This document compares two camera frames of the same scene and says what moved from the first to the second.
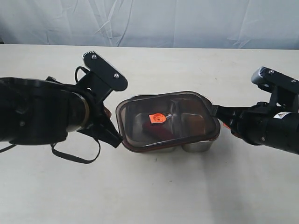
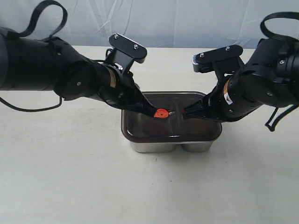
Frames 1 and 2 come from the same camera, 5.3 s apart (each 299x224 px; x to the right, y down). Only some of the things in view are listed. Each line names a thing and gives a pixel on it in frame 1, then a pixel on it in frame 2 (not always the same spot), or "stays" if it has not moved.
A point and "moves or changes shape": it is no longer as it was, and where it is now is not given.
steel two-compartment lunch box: x=168 y=122 stays
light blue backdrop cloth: x=252 y=24 stays
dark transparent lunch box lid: x=164 y=120 moves or changes shape
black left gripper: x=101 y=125 → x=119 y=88
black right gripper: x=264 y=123 → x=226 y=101
